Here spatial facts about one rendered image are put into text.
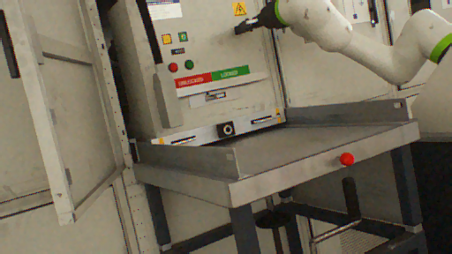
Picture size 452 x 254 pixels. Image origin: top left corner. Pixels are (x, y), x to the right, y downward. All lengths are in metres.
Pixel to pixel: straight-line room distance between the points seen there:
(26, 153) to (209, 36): 0.71
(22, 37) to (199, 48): 0.72
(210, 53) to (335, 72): 0.69
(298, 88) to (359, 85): 0.36
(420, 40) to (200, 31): 0.76
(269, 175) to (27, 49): 0.56
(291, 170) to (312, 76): 0.97
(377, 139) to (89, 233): 0.94
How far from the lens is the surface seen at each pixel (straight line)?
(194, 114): 1.47
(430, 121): 1.59
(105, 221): 1.51
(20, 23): 0.93
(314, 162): 1.04
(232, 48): 1.57
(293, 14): 1.26
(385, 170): 1.39
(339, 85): 2.02
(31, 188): 1.46
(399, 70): 1.73
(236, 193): 0.92
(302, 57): 1.89
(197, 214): 1.64
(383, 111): 1.32
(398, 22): 2.36
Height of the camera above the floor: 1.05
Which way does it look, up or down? 6 degrees down
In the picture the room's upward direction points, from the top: 12 degrees counter-clockwise
